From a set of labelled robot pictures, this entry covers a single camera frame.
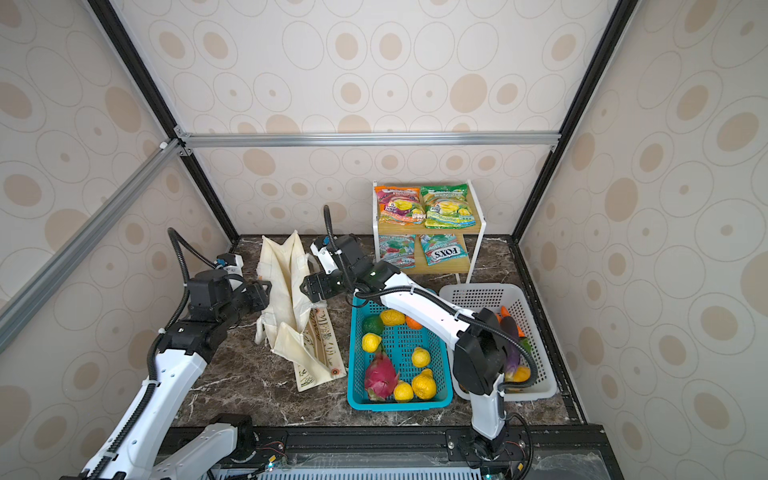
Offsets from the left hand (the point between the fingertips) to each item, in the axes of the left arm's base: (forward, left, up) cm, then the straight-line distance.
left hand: (271, 279), depth 75 cm
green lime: (-3, -25, -18) cm, 31 cm away
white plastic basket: (+7, -57, -20) cm, 61 cm away
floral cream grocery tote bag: (-13, -10, 0) cm, 17 cm away
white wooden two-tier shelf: (+23, -55, -9) cm, 61 cm away
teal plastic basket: (-14, -32, -24) cm, 42 cm away
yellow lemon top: (0, -31, -21) cm, 37 cm away
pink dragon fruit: (-19, -28, -16) cm, 38 cm away
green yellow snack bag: (+17, -45, +10) cm, 49 cm away
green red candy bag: (+16, -32, -7) cm, 37 cm away
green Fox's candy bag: (+17, -46, -8) cm, 50 cm away
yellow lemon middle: (-12, -39, -21) cm, 46 cm away
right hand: (+1, -10, -3) cm, 10 cm away
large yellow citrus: (-20, -39, -19) cm, 48 cm away
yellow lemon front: (-22, -34, -20) cm, 45 cm away
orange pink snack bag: (+17, -33, +10) cm, 38 cm away
